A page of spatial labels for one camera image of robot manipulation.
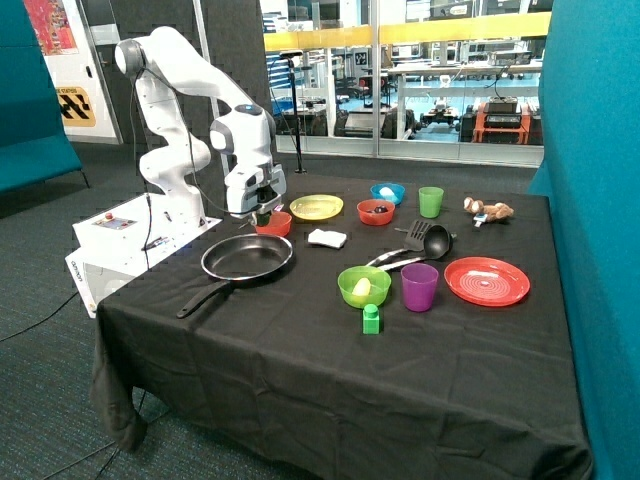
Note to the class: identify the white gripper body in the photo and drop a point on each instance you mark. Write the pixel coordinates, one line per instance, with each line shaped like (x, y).
(251, 188)

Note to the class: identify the green toy capsicum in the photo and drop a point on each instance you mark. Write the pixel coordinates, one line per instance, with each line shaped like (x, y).
(265, 219)

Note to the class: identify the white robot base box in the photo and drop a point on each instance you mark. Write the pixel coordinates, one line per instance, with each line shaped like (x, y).
(124, 241)

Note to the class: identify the yellow plastic plate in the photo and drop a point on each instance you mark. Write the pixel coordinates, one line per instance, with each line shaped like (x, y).
(316, 207)

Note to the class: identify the red plastic plate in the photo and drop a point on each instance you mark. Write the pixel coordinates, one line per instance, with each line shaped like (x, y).
(486, 281)

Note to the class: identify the red plastic bowl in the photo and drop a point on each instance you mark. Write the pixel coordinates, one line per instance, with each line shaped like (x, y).
(375, 219)
(279, 224)

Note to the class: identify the black frying pan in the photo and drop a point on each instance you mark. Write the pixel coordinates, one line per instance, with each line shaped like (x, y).
(237, 261)

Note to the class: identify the white folded sponge cloth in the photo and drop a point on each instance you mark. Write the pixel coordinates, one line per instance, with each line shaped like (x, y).
(326, 238)

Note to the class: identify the dark toy eggplant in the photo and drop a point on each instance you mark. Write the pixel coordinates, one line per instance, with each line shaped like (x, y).
(380, 209)

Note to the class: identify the white object in blue bowl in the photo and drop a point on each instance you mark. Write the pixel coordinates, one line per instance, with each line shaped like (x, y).
(388, 194)

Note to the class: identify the green plastic bowl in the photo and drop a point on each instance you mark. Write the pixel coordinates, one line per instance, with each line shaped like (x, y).
(380, 285)

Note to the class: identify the yellow toy food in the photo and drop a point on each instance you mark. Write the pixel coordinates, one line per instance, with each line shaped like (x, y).
(362, 287)

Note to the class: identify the blue plastic bowl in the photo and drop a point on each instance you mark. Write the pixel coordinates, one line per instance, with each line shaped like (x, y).
(398, 189)

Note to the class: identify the black slotted spatula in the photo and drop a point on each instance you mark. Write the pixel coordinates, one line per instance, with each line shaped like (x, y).
(413, 241)

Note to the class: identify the green toy block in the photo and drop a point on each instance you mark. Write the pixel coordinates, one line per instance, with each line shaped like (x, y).
(371, 324)

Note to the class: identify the black tablecloth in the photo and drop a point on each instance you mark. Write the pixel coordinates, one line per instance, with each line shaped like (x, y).
(458, 392)

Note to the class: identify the green plastic cup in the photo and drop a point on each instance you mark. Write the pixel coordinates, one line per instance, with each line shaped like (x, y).
(430, 201)

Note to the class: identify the purple plastic cup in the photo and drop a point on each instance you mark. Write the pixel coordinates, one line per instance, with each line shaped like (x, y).
(419, 283)

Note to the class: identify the black ladle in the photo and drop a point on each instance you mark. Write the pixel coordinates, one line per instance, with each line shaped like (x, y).
(437, 243)

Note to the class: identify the brown plush toy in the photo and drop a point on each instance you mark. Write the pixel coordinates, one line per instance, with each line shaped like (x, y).
(487, 213)

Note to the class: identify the teal sofa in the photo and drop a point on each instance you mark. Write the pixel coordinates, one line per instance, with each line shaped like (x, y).
(34, 146)

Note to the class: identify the orange mobile robot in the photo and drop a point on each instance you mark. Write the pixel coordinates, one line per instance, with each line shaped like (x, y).
(502, 120)

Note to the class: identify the teal partition panel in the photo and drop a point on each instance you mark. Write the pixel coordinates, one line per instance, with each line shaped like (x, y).
(589, 98)

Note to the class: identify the black camera tripod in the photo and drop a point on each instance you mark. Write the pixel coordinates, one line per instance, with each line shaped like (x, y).
(288, 56)

